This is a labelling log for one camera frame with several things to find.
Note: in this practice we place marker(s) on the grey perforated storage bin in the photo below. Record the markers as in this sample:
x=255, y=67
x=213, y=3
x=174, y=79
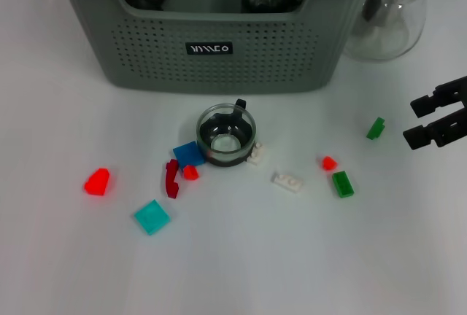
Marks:
x=219, y=74

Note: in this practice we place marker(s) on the white two-stud plate brick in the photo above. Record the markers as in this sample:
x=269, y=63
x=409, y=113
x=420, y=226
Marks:
x=255, y=156
x=288, y=182

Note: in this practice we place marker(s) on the teal square plate brick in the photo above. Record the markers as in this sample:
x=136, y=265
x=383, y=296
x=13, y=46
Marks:
x=152, y=217

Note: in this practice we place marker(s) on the small red brick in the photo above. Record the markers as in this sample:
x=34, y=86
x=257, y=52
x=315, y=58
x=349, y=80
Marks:
x=329, y=163
x=190, y=173

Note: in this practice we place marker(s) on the green notched brick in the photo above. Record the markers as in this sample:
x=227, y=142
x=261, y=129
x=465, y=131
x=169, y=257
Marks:
x=376, y=129

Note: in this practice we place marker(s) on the glass carafe with black lid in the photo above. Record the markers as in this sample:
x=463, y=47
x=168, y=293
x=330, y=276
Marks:
x=394, y=38

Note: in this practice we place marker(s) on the bright red sloped brick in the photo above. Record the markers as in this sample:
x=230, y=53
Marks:
x=96, y=183

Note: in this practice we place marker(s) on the blue square plate brick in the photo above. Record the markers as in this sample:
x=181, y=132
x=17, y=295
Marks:
x=188, y=152

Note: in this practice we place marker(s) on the dark red curved brick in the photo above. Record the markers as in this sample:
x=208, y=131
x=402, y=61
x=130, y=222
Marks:
x=170, y=180

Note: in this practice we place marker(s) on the green rectangular brick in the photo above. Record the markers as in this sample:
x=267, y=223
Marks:
x=343, y=184

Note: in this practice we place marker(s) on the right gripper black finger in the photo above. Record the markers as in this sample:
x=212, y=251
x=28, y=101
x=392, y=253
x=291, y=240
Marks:
x=430, y=134
x=438, y=99

